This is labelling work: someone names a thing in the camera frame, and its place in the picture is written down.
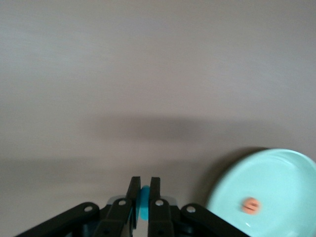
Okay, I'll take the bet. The teal foam letter r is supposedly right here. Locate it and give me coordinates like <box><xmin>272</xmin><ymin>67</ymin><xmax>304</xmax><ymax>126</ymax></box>
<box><xmin>135</xmin><ymin>185</ymin><xmax>151</xmax><ymax>220</ymax></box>

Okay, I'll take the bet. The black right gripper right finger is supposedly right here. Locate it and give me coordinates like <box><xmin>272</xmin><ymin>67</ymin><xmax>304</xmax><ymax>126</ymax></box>
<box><xmin>148</xmin><ymin>176</ymin><xmax>250</xmax><ymax>237</ymax></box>

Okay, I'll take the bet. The orange foam letter e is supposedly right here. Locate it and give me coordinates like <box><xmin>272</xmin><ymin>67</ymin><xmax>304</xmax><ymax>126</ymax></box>
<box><xmin>241</xmin><ymin>197</ymin><xmax>261</xmax><ymax>213</ymax></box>

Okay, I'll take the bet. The pale green plate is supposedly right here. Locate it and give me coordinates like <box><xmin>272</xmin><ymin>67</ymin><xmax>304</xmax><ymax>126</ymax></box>
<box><xmin>206</xmin><ymin>148</ymin><xmax>316</xmax><ymax>237</ymax></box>

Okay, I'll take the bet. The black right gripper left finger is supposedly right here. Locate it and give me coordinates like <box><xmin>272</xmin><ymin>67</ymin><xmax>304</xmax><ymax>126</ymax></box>
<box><xmin>14</xmin><ymin>176</ymin><xmax>142</xmax><ymax>237</ymax></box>

